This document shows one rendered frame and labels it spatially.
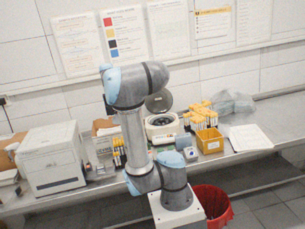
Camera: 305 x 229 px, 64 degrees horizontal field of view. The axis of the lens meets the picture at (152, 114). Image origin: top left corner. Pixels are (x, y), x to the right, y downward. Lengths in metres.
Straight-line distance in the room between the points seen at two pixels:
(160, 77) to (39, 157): 0.82
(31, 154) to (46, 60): 0.73
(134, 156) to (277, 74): 1.67
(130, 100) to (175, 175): 0.39
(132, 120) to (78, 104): 1.10
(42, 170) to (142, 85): 0.82
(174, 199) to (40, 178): 0.72
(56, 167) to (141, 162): 0.58
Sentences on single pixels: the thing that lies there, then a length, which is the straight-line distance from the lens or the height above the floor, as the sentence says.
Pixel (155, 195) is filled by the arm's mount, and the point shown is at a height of 0.91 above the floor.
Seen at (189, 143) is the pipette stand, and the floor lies 0.92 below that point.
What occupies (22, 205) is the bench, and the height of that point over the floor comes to 0.87.
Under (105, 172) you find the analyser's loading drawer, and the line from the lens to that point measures 1.43.
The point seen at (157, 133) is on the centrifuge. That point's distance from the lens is 1.64.
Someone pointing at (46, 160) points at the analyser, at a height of 1.09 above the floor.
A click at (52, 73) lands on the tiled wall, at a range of 1.87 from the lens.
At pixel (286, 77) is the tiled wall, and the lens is 2.39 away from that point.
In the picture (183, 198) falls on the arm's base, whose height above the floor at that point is 0.97.
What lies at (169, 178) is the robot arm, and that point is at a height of 1.08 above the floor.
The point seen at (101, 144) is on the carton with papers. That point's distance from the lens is 1.65.
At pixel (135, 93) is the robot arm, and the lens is 0.79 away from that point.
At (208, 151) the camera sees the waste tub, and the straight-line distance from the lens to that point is 1.50.
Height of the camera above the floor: 1.71
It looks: 23 degrees down
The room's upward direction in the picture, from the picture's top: 9 degrees counter-clockwise
